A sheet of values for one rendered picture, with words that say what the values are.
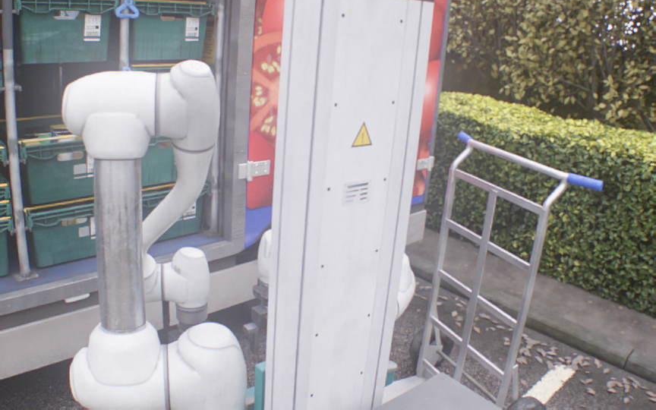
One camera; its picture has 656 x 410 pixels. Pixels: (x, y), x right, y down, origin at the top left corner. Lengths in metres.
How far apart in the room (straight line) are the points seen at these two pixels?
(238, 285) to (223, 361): 1.50
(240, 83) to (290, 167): 1.43
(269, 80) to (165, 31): 0.51
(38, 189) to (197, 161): 1.18
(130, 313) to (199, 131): 0.41
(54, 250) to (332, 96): 1.63
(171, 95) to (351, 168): 0.39
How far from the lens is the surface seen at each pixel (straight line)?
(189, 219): 2.62
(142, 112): 1.12
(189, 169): 1.24
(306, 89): 0.97
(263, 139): 2.52
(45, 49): 2.21
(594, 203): 3.87
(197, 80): 1.12
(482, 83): 6.48
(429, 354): 2.87
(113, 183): 1.15
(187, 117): 1.14
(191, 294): 1.51
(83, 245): 2.43
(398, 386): 2.80
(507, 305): 3.58
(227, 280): 2.66
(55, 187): 2.31
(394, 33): 1.11
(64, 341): 2.40
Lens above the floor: 1.68
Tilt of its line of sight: 16 degrees down
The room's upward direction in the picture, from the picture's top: 5 degrees clockwise
